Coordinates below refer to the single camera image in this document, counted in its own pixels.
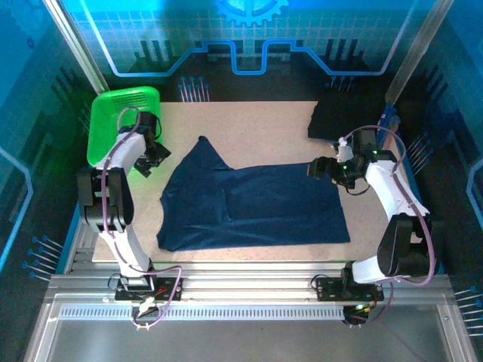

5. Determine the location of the green plastic basket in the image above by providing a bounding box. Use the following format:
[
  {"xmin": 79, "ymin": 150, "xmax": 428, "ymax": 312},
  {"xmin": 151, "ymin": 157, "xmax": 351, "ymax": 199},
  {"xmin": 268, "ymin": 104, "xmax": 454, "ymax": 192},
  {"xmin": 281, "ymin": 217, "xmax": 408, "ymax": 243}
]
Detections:
[{"xmin": 86, "ymin": 85, "xmax": 164, "ymax": 169}]

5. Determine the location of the navy blue t-shirt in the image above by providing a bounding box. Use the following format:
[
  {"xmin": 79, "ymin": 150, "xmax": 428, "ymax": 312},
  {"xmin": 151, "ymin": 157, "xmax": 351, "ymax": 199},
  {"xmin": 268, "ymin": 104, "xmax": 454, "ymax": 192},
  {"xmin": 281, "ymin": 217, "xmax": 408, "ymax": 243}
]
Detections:
[{"xmin": 155, "ymin": 134, "xmax": 352, "ymax": 253}]

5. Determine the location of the black folded t-shirt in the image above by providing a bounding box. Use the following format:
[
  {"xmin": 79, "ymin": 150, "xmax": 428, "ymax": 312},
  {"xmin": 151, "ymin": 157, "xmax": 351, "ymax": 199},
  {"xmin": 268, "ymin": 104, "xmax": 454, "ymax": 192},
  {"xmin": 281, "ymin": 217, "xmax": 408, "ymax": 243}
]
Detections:
[{"xmin": 307, "ymin": 100, "xmax": 389, "ymax": 143}]

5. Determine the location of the blue folded t-shirt white print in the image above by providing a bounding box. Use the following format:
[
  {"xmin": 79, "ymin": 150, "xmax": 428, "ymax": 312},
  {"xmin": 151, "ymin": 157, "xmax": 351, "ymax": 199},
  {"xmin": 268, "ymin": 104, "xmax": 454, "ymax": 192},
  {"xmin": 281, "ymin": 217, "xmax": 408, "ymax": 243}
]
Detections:
[{"xmin": 378, "ymin": 103, "xmax": 397, "ymax": 148}]

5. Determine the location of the black connector block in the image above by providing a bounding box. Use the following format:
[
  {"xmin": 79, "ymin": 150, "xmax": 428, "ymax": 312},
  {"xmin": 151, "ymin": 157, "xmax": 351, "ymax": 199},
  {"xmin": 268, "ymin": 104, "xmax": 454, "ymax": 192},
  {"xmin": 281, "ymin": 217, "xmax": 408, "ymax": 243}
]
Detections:
[{"xmin": 342, "ymin": 303, "xmax": 373, "ymax": 330}]

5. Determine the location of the grey metal floor panel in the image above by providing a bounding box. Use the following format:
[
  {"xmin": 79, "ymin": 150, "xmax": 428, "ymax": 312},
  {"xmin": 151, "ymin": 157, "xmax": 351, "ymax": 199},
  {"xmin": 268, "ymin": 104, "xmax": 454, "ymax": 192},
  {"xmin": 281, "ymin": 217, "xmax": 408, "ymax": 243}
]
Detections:
[{"xmin": 22, "ymin": 293, "xmax": 477, "ymax": 362}]

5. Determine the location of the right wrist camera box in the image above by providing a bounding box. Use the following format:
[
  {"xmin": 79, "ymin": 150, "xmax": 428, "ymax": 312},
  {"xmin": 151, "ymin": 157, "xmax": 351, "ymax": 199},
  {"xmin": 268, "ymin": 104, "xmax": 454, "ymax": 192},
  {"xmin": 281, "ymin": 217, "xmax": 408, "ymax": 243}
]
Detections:
[{"xmin": 335, "ymin": 137, "xmax": 354, "ymax": 163}]

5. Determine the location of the aluminium corner post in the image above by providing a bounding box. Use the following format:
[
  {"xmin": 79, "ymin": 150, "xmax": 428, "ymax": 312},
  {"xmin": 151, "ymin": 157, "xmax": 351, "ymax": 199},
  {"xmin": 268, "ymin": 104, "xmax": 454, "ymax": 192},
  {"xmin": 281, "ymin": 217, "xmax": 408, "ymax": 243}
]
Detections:
[
  {"xmin": 43, "ymin": 0, "xmax": 114, "ymax": 95},
  {"xmin": 385, "ymin": 0, "xmax": 456, "ymax": 103}
]

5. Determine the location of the aluminium side rail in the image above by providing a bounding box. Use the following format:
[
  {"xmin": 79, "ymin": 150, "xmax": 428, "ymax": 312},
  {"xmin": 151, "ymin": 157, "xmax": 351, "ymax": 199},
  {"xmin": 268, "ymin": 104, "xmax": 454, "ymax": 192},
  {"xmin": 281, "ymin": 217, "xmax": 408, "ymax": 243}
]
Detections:
[{"xmin": 63, "ymin": 210, "xmax": 100, "ymax": 275}]

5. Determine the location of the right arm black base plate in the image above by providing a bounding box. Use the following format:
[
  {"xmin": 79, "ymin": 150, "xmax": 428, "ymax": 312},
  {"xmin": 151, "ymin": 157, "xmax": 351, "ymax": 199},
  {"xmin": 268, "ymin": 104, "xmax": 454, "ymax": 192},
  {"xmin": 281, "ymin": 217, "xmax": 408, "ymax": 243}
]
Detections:
[{"xmin": 312, "ymin": 275, "xmax": 385, "ymax": 302}]

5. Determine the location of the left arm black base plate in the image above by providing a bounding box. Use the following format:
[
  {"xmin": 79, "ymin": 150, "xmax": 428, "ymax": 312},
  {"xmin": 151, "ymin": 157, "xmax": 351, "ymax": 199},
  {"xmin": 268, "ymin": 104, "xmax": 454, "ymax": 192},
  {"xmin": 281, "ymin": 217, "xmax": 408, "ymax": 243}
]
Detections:
[{"xmin": 109, "ymin": 277, "xmax": 186, "ymax": 302}]

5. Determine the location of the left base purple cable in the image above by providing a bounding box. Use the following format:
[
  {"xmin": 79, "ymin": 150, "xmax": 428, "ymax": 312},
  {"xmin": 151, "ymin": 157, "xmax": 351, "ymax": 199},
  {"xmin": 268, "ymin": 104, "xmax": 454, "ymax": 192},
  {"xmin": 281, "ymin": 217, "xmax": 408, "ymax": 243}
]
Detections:
[{"xmin": 131, "ymin": 265, "xmax": 185, "ymax": 330}]

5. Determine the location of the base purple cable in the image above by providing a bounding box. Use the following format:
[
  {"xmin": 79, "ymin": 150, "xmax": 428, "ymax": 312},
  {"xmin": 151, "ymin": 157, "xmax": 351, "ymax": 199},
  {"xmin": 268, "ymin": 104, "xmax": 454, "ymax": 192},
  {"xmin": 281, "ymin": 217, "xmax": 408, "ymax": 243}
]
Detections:
[
  {"xmin": 131, "ymin": 265, "xmax": 185, "ymax": 330},
  {"xmin": 371, "ymin": 281, "xmax": 395, "ymax": 321}
]

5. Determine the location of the wide aluminium frame rail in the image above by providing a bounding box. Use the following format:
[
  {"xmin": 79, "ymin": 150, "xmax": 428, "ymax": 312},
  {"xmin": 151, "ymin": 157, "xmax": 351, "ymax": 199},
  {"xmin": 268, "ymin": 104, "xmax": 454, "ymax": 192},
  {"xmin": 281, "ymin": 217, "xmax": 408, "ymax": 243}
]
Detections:
[{"xmin": 48, "ymin": 262, "xmax": 454, "ymax": 303}]

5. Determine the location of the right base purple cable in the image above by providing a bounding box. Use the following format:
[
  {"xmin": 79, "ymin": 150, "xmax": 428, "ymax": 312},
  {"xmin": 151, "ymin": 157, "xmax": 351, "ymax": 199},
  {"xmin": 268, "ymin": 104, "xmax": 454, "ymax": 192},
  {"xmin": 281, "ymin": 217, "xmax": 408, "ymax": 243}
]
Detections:
[{"xmin": 371, "ymin": 281, "xmax": 395, "ymax": 321}]

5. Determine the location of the slotted grey cable duct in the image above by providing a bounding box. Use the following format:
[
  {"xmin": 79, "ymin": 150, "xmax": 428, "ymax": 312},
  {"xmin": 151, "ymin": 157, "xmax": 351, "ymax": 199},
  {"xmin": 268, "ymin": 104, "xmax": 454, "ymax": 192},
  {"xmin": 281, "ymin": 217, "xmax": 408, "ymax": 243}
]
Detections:
[{"xmin": 58, "ymin": 305, "xmax": 348, "ymax": 321}]

